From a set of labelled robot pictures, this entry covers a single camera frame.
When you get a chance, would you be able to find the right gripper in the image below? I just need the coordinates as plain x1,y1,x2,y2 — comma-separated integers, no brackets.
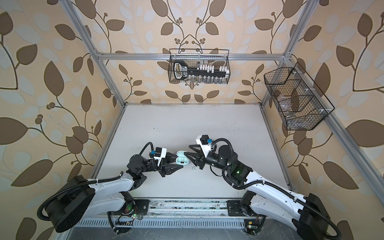
185,144,231,173

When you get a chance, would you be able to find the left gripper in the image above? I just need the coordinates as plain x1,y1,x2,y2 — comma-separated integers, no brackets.
139,152,183,180

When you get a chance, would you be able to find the mint green charging case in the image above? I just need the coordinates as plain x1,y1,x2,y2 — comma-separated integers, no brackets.
176,151,190,166

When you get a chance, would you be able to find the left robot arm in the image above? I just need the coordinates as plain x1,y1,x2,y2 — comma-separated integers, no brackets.
37,142,183,233

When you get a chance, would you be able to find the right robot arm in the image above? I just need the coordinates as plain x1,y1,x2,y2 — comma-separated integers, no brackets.
184,135,342,240

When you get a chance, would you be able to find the black tool in basket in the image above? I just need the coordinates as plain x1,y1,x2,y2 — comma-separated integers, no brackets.
169,60,231,83

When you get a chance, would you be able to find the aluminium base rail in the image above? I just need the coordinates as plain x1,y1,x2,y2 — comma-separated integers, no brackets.
74,197,314,230

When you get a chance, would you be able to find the back wire basket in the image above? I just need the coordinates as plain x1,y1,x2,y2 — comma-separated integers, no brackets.
168,48,231,85

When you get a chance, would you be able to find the wire basket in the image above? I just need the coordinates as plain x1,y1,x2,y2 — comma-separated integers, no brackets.
168,48,231,85
264,63,335,131

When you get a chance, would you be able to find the right wire basket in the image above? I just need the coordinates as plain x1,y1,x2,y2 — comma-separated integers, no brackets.
264,63,335,131

